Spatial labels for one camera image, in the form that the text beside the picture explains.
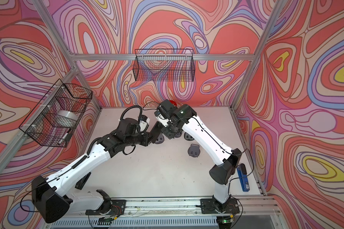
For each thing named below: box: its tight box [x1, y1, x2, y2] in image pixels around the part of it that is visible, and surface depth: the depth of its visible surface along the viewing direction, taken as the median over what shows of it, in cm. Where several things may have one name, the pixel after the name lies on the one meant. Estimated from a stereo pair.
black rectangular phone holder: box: [150, 121, 164, 144], surface depth 77 cm
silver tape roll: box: [53, 110, 79, 129], surface depth 73 cm
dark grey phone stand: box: [183, 132, 195, 141], surface depth 100 cm
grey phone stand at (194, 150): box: [187, 143, 201, 158], surface depth 91 cm
